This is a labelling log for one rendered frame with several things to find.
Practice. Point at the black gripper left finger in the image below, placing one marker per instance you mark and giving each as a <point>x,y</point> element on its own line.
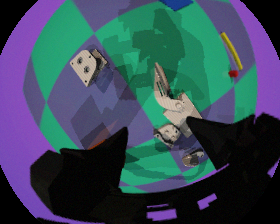
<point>105,160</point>

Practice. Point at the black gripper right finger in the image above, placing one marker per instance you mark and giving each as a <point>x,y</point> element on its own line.
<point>218,139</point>

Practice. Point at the yellow curved bar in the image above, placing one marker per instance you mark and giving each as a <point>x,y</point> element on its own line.
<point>231,49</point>

